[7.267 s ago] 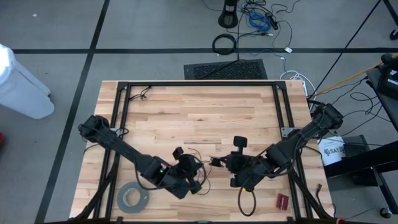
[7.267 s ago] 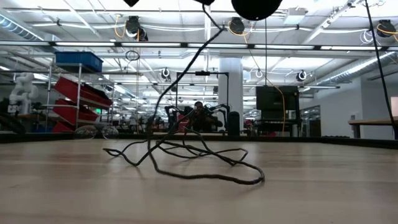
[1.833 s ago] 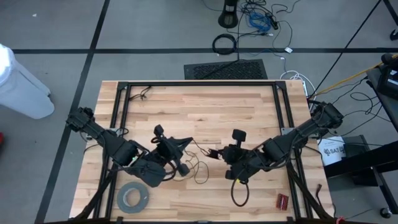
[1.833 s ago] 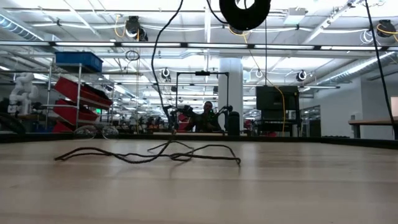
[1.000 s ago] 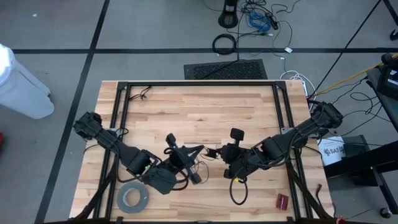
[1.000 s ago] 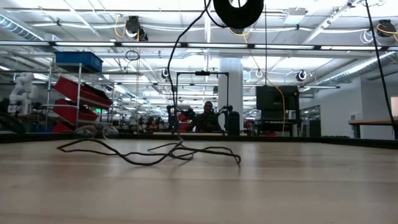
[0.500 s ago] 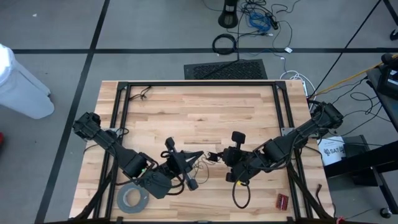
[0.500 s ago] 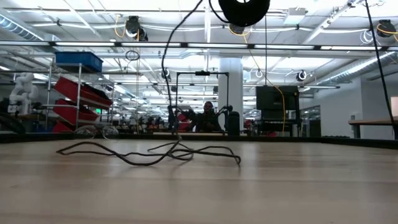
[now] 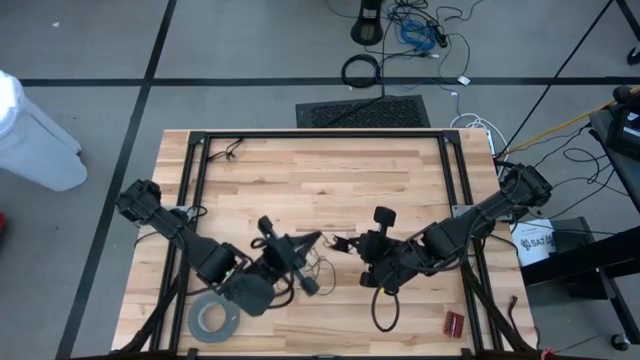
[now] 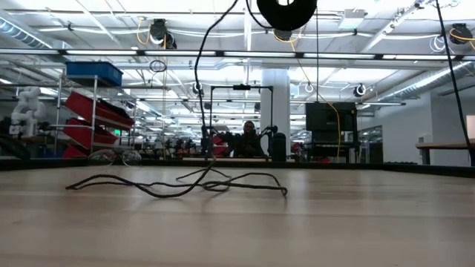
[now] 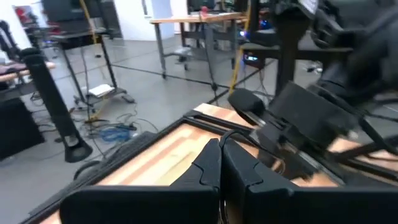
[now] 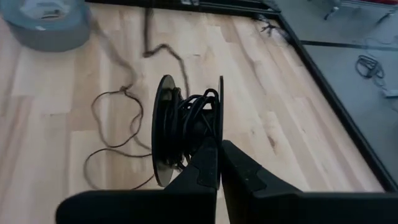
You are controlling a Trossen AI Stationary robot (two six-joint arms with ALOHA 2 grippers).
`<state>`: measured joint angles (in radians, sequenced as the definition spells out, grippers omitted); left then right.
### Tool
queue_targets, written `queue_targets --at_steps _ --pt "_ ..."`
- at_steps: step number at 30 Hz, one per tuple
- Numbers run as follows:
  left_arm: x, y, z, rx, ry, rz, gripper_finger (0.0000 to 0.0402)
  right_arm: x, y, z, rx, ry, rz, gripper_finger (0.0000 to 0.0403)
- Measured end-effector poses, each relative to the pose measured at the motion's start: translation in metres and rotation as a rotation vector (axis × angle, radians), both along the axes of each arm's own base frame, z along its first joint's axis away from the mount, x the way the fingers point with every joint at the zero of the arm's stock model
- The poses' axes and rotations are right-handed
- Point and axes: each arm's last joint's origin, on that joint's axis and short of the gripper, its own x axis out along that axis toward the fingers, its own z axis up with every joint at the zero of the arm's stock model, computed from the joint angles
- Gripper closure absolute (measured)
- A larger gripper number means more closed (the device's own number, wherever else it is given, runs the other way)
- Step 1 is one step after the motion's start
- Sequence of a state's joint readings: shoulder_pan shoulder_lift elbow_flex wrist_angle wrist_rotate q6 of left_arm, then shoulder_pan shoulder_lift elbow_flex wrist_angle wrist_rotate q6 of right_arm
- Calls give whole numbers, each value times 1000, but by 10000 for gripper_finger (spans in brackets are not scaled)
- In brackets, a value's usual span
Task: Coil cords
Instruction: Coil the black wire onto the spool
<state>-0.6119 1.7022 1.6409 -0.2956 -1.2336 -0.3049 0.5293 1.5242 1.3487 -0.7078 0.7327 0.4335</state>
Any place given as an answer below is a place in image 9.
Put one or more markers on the grey duct tape roll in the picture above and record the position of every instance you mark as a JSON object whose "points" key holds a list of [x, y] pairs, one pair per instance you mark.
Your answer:
{"points": [[200, 330]]}

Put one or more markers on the black electronic device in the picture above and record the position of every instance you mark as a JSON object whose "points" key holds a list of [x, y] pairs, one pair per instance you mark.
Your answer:
{"points": [[630, 135]]}

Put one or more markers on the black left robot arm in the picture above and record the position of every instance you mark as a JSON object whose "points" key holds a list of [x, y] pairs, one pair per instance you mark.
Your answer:
{"points": [[200, 250]]}

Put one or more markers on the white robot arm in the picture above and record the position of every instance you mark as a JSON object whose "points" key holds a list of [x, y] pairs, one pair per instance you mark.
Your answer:
{"points": [[35, 145]]}

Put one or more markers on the black equipment cart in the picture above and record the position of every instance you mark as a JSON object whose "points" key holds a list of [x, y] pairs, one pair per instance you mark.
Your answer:
{"points": [[575, 260]]}

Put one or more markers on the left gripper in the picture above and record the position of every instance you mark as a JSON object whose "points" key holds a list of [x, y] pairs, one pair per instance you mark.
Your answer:
{"points": [[285, 255]]}

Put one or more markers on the white plug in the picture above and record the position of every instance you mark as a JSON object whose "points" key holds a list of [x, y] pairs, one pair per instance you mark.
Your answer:
{"points": [[463, 80]]}

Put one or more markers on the red connector block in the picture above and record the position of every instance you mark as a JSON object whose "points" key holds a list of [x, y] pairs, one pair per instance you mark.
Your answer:
{"points": [[454, 325]]}

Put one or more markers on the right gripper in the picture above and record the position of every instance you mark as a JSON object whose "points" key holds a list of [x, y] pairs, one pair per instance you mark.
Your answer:
{"points": [[387, 260]]}

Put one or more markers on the black aluminium table frame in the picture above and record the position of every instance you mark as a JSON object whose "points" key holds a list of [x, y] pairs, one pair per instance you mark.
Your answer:
{"points": [[325, 134]]}

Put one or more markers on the black power strip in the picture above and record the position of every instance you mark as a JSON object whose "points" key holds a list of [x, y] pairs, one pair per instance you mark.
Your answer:
{"points": [[439, 35]]}

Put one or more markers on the black caster wheel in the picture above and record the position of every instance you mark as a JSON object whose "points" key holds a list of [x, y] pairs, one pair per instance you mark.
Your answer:
{"points": [[621, 342]]}

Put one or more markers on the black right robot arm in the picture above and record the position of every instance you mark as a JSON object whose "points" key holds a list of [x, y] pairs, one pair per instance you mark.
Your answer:
{"points": [[480, 215]]}

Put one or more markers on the black floor mat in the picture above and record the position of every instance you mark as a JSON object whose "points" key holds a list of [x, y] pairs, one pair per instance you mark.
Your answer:
{"points": [[365, 112]]}

